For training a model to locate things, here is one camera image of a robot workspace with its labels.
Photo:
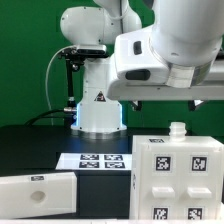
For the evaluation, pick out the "white cabinet body box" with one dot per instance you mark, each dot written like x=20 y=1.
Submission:
x=183 y=146

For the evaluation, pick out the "black camera stand pole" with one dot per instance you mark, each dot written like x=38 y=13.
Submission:
x=70 y=69

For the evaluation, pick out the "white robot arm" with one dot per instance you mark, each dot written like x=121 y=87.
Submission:
x=173 y=58

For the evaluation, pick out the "white marker base sheet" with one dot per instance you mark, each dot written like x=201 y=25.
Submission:
x=94 y=161

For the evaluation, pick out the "white cabinet top block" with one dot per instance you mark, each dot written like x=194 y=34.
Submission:
x=37 y=195

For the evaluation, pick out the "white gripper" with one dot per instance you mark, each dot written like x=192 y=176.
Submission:
x=212 y=88

